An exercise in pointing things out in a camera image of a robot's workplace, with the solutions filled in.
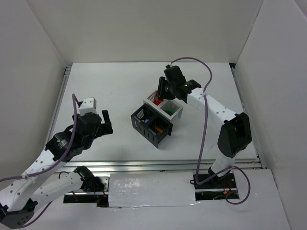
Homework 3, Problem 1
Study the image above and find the white slotted container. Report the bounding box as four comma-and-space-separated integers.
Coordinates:
143, 90, 183, 123

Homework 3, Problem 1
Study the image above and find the white front cover panel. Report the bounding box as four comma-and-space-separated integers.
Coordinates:
108, 172, 196, 207

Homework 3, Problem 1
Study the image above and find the aluminium table edge rail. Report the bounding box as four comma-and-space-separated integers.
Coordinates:
55, 160, 264, 173

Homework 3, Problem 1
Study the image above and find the black slotted container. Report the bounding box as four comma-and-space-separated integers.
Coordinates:
130, 103, 173, 148

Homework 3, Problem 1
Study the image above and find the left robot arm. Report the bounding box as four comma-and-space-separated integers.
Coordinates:
0, 110, 113, 229

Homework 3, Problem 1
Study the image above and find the green lego brick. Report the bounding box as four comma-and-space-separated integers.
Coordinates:
165, 109, 176, 116

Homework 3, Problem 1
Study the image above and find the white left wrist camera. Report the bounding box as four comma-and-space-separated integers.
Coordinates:
79, 97, 97, 116

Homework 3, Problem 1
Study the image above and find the red lego brick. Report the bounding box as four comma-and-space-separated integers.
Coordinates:
153, 98, 164, 106

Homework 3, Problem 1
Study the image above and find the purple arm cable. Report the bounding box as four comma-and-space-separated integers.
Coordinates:
0, 93, 83, 227
167, 57, 251, 205

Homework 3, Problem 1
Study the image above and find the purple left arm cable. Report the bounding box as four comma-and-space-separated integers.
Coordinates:
0, 93, 83, 227

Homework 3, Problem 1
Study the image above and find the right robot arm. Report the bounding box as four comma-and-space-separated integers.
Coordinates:
156, 65, 252, 178

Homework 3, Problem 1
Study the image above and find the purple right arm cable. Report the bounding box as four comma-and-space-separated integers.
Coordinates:
167, 57, 251, 205

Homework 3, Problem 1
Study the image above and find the tan lego plate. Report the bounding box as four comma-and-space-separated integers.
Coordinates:
153, 126, 165, 135

